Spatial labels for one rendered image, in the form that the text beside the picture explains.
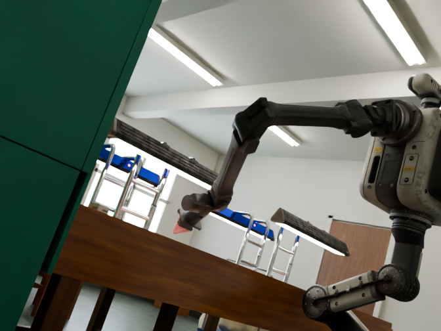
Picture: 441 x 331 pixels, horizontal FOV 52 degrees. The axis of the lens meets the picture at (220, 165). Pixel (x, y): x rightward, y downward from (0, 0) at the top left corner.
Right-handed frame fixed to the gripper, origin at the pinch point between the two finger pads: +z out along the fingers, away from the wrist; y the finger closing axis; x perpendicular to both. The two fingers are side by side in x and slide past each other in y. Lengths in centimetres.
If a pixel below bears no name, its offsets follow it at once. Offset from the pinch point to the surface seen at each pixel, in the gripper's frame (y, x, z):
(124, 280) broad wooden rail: 31.9, 33.9, -8.5
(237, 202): -437, -389, 260
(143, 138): 25.4, -22.0, -16.2
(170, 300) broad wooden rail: 13.7, 35.4, -7.0
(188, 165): 2.8, -20.7, -15.7
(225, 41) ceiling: -138, -305, 20
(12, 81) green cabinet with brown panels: 81, 10, -35
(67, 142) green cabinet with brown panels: 64, 15, -30
